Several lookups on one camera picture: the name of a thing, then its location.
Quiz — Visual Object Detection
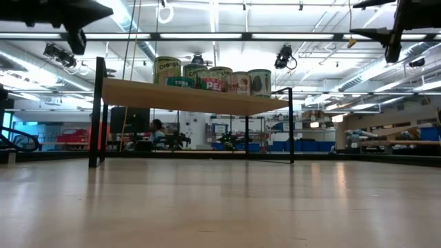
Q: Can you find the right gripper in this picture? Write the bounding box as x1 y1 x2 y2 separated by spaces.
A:
349 0 441 45

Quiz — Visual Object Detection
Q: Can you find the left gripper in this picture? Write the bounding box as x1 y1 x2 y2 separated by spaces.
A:
0 0 114 30

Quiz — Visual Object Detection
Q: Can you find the orange labelled tin can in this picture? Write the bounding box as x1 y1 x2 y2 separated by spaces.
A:
153 56 183 86

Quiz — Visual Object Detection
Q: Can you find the teal tuna fish can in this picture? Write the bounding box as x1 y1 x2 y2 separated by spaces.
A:
165 76 196 89

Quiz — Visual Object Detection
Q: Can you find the carrots labelled tin can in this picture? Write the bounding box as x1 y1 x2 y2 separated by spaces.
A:
183 63 208 79

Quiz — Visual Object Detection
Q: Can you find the white can blue lettering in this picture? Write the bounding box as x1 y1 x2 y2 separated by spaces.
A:
247 68 273 99

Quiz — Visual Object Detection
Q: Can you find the green peas labelled can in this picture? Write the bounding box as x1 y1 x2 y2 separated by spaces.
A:
195 70 227 93

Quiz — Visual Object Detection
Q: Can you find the diced tomatoes labelled can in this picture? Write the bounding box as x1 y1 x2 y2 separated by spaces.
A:
224 71 252 96

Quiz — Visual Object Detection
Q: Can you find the black hanging ceiling device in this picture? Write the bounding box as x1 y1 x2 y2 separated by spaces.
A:
274 43 298 70

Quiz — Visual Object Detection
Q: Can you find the black box monitor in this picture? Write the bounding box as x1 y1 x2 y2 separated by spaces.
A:
110 106 151 134

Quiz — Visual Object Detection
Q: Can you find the black horizontal rig beam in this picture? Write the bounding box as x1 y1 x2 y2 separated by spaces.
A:
0 31 441 43

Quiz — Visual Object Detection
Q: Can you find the red storage bin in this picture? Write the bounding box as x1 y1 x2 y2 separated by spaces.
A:
57 127 90 144

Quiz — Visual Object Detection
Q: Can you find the blue storage bin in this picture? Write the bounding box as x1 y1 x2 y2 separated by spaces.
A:
268 140 337 153
418 126 441 142

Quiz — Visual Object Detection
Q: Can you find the wooden workbench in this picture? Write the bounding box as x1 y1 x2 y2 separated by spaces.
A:
344 122 441 156

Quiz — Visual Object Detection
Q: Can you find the person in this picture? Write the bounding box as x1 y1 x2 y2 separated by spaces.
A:
147 118 166 152

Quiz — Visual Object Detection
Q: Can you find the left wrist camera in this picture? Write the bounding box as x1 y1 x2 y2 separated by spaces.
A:
66 28 88 56

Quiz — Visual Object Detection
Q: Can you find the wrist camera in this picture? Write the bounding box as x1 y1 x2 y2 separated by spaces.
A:
384 34 403 65
66 28 88 56

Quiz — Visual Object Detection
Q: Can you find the yellow hanging cord with hook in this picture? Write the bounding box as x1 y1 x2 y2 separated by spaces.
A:
346 0 358 49

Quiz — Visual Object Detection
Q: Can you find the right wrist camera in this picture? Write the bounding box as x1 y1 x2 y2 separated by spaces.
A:
384 34 403 65

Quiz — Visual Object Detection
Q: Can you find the thin hanging cable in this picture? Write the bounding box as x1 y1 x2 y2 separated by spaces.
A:
129 0 142 80
122 0 137 79

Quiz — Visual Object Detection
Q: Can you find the black ceiling camera cluster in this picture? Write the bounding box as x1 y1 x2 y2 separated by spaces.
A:
43 43 77 69

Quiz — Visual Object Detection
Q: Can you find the white ring light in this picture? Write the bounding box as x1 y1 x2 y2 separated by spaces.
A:
156 3 175 25

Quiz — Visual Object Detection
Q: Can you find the wooden shelf black metal frame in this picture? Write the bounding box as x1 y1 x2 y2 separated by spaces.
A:
88 56 296 169

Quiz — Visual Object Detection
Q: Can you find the black curved cable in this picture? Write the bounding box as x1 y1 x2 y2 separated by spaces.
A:
0 124 41 152

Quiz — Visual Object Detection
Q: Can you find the black metal table frame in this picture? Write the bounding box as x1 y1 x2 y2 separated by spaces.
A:
0 147 441 168

